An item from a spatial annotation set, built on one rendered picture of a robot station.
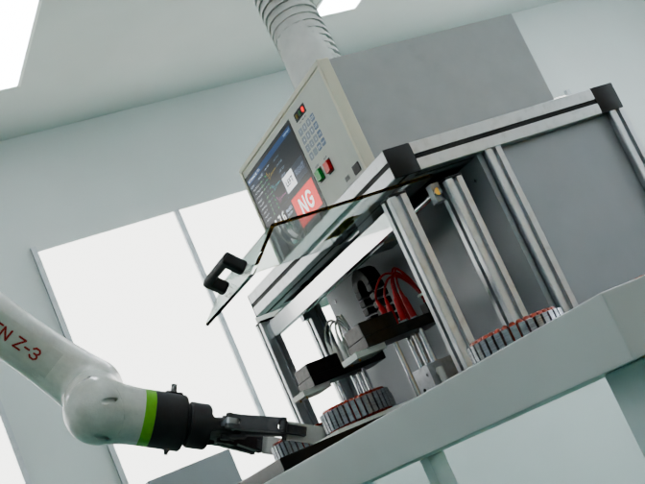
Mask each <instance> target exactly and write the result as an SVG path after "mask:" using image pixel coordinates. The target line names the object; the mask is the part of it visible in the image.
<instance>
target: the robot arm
mask: <svg viewBox="0 0 645 484"><path fill-rule="evenodd" d="M0 360H2V361H3V362H5V363H6V364H8V365H9V366H11V367H12V368H13V369H15V370H16V371H18V372H19V373H20V374H22V375H23V376H25V377H26V378H27V379H29V380H30V381H31V382H33V384H34V385H36V386H37V387H38V388H39V389H41V390H42V391H43V392H44V393H46V394H47V395H48V396H49V397H50V398H52V399H53V400H54V401H55V402H56V403H58V404H59V405H60V406H61V407H62V415H63V420H64V423H65V425H66V427H67V429H68V431H69V432H70V433H71V434H72V435H73V436H74V437H75V438H76V439H77V440H79V441H81V442H83V443H85V444H88V445H92V446H102V445H131V446H139V447H145V448H157V449H163V451H164V452H163V453H164V455H168V452H169V451H170V450H171V451H179V450H180V449H181V447H182V446H183V447H184V448H193V449H200V450H202V449H205V448H206V446H209V445H211V446H217V447H221V448H228V449H232V450H236V451H240V452H244V453H248V454H250V455H253V454H255V453H261V452H262V453H264V454H270V455H273V454H272V451H271V448H272V447H273V444H274V443H276V442H278V441H279V440H282V441H283V442H285V441H286V440H288V441H294V442H301V443H307V444H313V445H314V444H315V443H317V442H318V441H320V440H321V439H323V438H325V430H324V428H323V426H317V425H312V424H305V423H294V422H287V418H285V417H269V416H255V415H242V414H235V413H231V412H228V413H227V414H226V415H225V416H223V417H222V418H221V417H218V418H216V417H214V415H213V409H212V406H211V405H210V404H206V403H200V402H194V401H191V402H189V398H188V397H187V396H186V395H184V394H183V393H182V392H180V393H179V392H177V386H178V385H177V384H174V383H173V384H172V385H171V386H172V387H171V391H169V390H168V391H166V392H162V391H156V390H150V389H144V388H139V387H135V386H131V385H128V384H125V383H123V380H122V377H121V376H120V374H119V372H118V371H117V370H116V368H115V367H114V366H112V365H111V364H110V363H108V362H106V361H105V360H104V359H102V358H100V357H98V356H96V355H94V354H92V353H91V352H89V351H86V350H85V349H83V348H81V347H79V346H78V345H76V344H74V343H73V342H71V341H69V340H68V339H66V338H65V337H63V336H61V335H60V334H58V333H57V332H55V331H54V330H52V329H51V328H49V327H48V326H46V325H45V324H43V323H42V322H41V321H40V320H38V319H37V318H35V317H34V316H33V315H31V314H30V313H29V312H27V311H26V310H25V309H23V308H22V307H21V306H19V305H18V304H17V303H15V302H14V301H13V300H11V299H10V298H9V297H8V296H6V295H5V294H4V293H3V292H2V291H0ZM278 426H279V428H278ZM276 437H281V438H276Z"/></svg>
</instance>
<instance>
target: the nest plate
mask: <svg viewBox="0 0 645 484"><path fill-rule="evenodd" d="M410 400H412V399H410ZM410 400H407V401H405V402H402V403H400V404H399V405H396V406H394V407H391V408H389V409H387V410H384V411H382V412H379V413H377V414H374V415H372V416H370V417H367V418H365V419H363V420H361V421H359V422H356V423H352V424H350V425H348V426H345V427H343V428H340V429H338V430H336V431H335V432H333V433H331V434H330V435H328V436H326V437H325V438H323V439H321V441H322V440H325V439H327V438H329V437H332V436H334V435H337V434H339V433H341V432H344V431H346V430H349V429H351V428H353V427H355V426H357V425H359V424H363V423H366V422H368V421H370V420H373V419H375V418H378V417H380V416H382V415H385V414H387V413H390V412H391V411H393V410H395V409H396V408H397V407H399V406H401V405H403V404H404V403H406V402H408V401H410ZM319 442H320V441H319Z"/></svg>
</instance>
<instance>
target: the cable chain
mask: <svg viewBox="0 0 645 484"><path fill-rule="evenodd" d="M379 277H380V274H379V273H378V271H377V270H376V269H375V268H374V267H372V266H366V267H363V268H360V269H357V270H355V271H354V272H353V274H352V278H351V281H352V287H353V290H354V293H355V294H357V295H356V298H357V300H358V301H361V300H362V301H361V302H360V306H361V308H366V309H365V310H364V311H363V312H364V314H365V316H366V317H368V316H369V317H368V319H371V318H373V317H376V316H379V315H382V314H381V312H380V311H379V309H378V308H379V307H378V305H377V303H376V302H375V297H374V290H375V286H376V283H377V281H378V279H379ZM384 284H385V283H384V281H383V279H381V280H380V281H379V284H378V287H377V289H378V290H377V293H376V296H377V299H378V300H379V301H380V303H381V304H382V305H384V307H385V308H386V306H385V305H386V304H385V301H384V300H385V299H384V298H382V297H384V296H383V288H382V287H383V286H384ZM380 288H381V289H380ZM369 297H370V298H369ZM380 298H381V299H380ZM371 305H372V306H371ZM386 310H387V308H386ZM375 313H377V314H375ZM372 314H374V315H372ZM368 319H367V320H368Z"/></svg>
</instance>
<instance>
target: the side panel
mask: <svg viewBox="0 0 645 484"><path fill-rule="evenodd" d="M482 155H483V157H484V159H485V161H486V164H487V166H488V168H489V169H490V172H491V174H492V176H493V178H494V180H495V182H496V184H497V186H498V188H499V190H500V192H501V195H502V197H503V199H504V201H505V203H506V205H507V207H508V209H509V211H510V213H511V215H512V216H513V218H514V221H515V223H516V226H517V228H518V230H519V232H520V234H521V236H522V238H523V240H524V242H525V244H526V246H527V248H528V250H529V252H530V254H531V256H532V259H533V261H534V262H535V264H536V266H537V269H538V271H539V273H540V275H541V277H542V279H543V281H544V283H545V285H546V287H547V290H548V292H549V294H550V296H551V298H552V300H553V302H554V304H555V306H556V308H558V307H560V308H561V310H562V312H563V313H565V312H567V311H569V310H571V309H572V308H574V307H576V306H578V305H579V304H581V303H584V302H585V301H587V300H589V299H591V298H592V297H594V296H596V295H598V294H600V293H601V292H604V291H606V290H609V289H610V288H613V287H615V286H618V285H620V284H623V283H625V282H628V281H630V280H633V279H635V278H638V277H639V276H641V275H644V274H645V149H644V147H643V145H642V143H641V141H640V139H639V137H638V135H637V133H636V131H635V129H634V127H633V124H632V123H631V121H630V119H629V117H628V115H627V113H626V112H625V110H624V108H620V109H618V110H615V109H614V110H611V111H610V112H608V113H607V114H606V115H603V116H599V117H596V118H593V119H590V120H587V121H584V122H581V123H578V124H575V125H572V126H568V127H565V128H562V129H559V130H556V131H552V132H550V133H545V134H542V135H539V136H535V137H532V138H529V139H526V140H523V141H519V142H516V143H514V144H511V145H508V146H504V147H501V146H497V147H494V148H493V149H492V148H490V149H487V150H485V151H484V152H483V153H482Z"/></svg>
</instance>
